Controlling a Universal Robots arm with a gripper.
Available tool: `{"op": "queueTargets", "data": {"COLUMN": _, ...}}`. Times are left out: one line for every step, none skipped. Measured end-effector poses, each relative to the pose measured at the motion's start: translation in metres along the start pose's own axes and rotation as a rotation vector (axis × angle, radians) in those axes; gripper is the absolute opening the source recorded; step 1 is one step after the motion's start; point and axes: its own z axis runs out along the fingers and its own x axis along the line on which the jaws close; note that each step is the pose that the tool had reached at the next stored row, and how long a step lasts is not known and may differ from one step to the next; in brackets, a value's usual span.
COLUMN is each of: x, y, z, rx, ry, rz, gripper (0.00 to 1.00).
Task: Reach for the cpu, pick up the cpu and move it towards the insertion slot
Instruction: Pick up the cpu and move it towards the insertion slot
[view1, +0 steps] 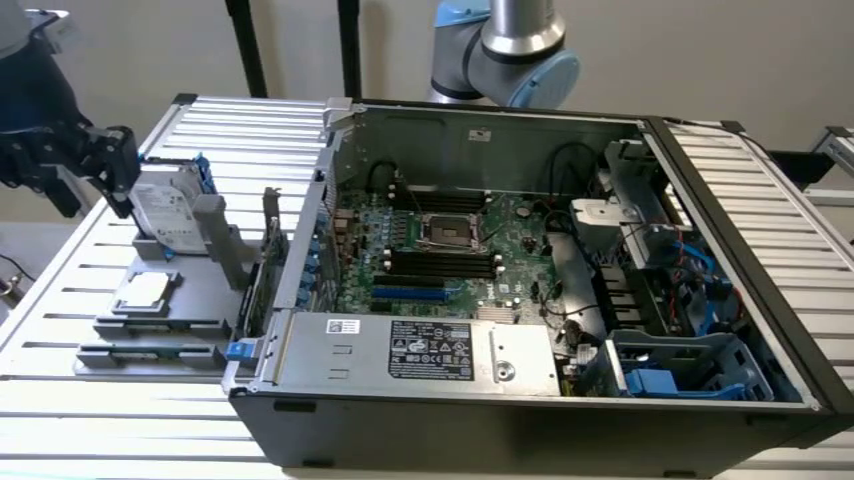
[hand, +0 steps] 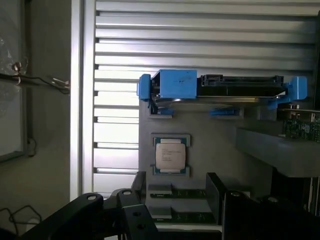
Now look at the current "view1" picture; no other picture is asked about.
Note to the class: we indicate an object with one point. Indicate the round coin battery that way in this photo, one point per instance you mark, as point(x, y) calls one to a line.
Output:
point(524, 210)

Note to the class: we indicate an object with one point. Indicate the green graphics card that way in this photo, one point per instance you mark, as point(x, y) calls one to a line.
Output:
point(263, 260)

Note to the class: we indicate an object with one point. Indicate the blue disk caddy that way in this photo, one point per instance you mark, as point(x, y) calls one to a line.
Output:
point(204, 175)

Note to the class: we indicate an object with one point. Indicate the black RAM slot bank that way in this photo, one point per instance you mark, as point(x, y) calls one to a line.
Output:
point(443, 264)
point(443, 201)

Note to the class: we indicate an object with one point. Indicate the green RAM stick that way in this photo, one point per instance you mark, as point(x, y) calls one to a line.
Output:
point(162, 353)

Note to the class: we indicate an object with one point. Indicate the metal CPU socket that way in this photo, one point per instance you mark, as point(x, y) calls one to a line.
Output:
point(447, 231)

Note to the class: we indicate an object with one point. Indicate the grey parts rack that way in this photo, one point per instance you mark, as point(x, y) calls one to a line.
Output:
point(200, 295)

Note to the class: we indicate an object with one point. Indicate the silver power supply unit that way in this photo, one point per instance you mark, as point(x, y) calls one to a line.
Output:
point(373, 360)

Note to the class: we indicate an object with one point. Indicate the silver hard disk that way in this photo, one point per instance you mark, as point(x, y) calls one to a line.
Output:
point(162, 210)

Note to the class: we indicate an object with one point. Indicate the green motherboard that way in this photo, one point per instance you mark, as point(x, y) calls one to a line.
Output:
point(520, 280)

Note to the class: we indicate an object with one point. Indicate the blue case latch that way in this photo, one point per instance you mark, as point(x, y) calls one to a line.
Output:
point(241, 350)

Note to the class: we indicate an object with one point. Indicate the silver chipset heatsink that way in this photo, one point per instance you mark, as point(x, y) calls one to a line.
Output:
point(497, 313)

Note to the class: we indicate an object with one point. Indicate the white case sticker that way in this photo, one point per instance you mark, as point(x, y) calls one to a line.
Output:
point(477, 135)

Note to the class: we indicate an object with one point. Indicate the blue-grey plastic disk bay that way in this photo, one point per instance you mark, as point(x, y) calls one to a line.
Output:
point(707, 350)

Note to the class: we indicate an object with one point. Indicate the blue expansion slot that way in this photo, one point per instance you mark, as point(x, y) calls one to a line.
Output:
point(408, 290)

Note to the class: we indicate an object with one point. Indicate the silver CPU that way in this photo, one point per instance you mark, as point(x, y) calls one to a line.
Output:
point(146, 291)

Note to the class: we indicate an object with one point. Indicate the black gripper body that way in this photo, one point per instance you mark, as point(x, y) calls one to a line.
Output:
point(40, 110)

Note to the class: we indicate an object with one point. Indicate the grey metal drive cage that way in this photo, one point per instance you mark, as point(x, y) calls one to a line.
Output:
point(634, 200)

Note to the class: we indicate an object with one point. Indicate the black open PC case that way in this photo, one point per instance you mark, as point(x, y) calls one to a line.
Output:
point(533, 430)

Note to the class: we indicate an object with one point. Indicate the aluminium side table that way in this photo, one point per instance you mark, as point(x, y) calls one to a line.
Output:
point(834, 165)

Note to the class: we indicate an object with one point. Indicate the black stand post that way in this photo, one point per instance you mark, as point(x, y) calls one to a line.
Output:
point(248, 50)
point(349, 50)

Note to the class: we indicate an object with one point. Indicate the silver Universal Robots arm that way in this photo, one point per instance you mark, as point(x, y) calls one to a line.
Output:
point(513, 40)

